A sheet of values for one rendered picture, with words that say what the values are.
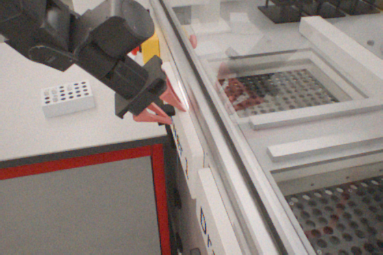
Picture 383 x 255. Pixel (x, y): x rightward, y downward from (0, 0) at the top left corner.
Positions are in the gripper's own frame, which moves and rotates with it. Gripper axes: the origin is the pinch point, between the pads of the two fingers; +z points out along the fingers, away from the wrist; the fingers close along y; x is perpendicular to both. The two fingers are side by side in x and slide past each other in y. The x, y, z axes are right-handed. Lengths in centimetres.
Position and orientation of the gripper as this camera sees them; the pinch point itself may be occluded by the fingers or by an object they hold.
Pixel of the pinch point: (174, 113)
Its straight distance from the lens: 57.5
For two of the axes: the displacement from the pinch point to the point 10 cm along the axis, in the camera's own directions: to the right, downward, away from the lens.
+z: 6.5, 5.1, 5.6
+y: 7.3, -6.2, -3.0
